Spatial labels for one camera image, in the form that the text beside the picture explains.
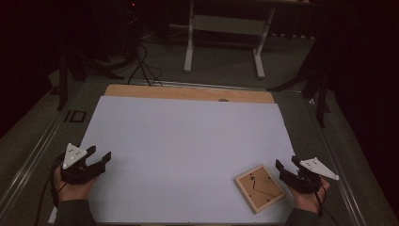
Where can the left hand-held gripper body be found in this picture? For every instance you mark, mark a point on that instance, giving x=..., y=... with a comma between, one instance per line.
x=75, y=174

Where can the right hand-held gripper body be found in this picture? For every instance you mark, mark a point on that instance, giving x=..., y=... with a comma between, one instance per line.
x=302, y=183

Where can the wooden picture frame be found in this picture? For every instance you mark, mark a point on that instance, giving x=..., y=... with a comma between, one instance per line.
x=266, y=194

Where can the person's left hand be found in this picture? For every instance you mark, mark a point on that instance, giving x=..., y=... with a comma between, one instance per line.
x=73, y=191

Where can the person's right hand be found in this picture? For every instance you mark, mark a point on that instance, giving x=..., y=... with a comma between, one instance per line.
x=309, y=201

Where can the black floor socket box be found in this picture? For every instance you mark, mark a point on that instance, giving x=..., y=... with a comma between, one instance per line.
x=69, y=116

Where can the black metal stand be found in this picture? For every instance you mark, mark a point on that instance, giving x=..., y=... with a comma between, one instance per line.
x=322, y=100
x=63, y=84

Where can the white paper sheet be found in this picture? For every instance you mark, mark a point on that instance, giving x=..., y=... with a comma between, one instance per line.
x=175, y=150

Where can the metal floor rail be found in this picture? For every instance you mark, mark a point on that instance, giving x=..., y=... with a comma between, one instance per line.
x=31, y=160
x=331, y=150
x=204, y=85

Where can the white metal table frame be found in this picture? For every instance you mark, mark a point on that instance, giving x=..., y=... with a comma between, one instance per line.
x=226, y=25

